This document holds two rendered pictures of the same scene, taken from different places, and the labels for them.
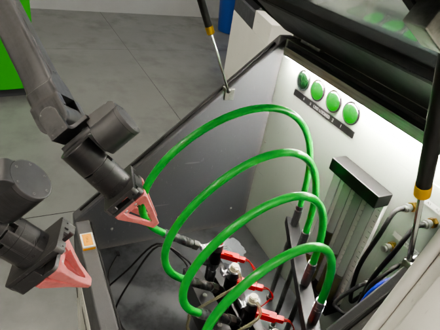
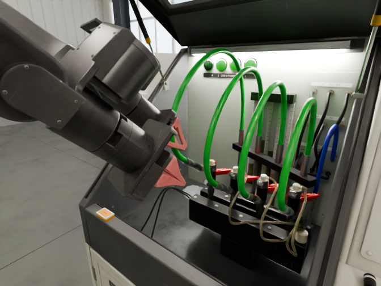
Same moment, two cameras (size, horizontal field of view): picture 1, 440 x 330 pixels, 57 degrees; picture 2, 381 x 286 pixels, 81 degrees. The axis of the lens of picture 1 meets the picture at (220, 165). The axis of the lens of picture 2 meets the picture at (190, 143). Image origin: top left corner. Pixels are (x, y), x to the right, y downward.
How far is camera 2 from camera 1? 0.44 m
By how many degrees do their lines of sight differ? 24
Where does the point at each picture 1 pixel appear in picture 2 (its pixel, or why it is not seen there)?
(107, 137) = not seen: hidden behind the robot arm
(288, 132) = (207, 101)
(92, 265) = (121, 227)
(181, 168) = not seen: hidden behind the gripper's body
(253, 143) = (183, 120)
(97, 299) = (143, 244)
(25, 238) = (136, 129)
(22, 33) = (24, 18)
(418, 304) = not seen: outside the picture
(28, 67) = (41, 41)
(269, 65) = (182, 65)
